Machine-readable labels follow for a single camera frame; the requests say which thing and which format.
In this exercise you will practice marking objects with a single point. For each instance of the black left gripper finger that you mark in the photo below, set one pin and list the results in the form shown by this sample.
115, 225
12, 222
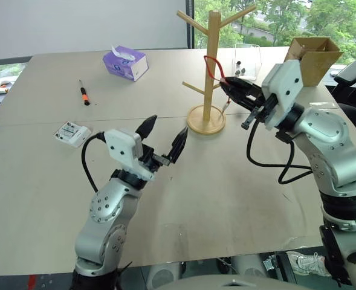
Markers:
178, 145
147, 127

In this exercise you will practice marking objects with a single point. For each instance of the white orange small item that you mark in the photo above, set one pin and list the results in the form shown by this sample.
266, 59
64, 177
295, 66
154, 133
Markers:
0, 90

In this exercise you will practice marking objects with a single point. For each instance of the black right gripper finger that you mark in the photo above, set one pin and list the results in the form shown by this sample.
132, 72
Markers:
239, 97
241, 85

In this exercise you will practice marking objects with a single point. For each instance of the small white printed box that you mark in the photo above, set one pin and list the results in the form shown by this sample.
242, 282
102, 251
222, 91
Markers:
72, 133

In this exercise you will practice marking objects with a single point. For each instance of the clear acrylic box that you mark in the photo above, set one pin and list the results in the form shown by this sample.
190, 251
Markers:
251, 62

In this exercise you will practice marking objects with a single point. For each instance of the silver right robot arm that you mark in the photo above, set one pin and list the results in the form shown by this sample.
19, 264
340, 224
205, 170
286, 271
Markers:
335, 148

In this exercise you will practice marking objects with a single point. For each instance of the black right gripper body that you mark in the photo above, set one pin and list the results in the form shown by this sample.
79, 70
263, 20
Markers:
263, 105

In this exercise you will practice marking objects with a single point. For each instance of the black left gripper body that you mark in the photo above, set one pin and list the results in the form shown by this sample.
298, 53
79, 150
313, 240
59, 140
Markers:
149, 158

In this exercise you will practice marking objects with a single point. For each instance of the wooden tree stand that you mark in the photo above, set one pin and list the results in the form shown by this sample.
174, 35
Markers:
211, 90

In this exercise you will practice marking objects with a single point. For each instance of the black orange screwdriver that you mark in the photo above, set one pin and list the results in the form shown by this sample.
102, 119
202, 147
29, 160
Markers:
84, 96

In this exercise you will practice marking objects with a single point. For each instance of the purple tissue box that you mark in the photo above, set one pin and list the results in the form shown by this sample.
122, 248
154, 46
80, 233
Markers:
126, 65

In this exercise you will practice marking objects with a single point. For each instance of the white sneaker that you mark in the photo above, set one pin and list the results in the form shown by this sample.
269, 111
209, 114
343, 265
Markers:
309, 263

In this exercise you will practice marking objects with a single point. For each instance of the black window frame post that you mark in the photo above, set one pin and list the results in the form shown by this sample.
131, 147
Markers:
190, 24

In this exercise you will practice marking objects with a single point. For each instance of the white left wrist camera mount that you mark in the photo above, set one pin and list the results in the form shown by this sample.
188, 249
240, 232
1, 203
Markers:
121, 148

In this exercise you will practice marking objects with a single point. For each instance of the brown cardboard box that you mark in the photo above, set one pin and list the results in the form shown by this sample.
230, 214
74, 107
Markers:
316, 65

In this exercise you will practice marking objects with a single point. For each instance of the black office chair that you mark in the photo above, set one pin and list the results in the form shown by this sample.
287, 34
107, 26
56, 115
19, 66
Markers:
353, 87

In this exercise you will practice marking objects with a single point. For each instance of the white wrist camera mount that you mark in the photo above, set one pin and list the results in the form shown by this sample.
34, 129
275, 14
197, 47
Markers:
286, 84
121, 148

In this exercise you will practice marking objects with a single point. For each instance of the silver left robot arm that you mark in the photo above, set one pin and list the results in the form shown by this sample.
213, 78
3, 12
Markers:
105, 217

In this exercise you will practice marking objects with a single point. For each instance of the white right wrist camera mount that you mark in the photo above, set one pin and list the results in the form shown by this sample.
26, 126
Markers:
286, 84

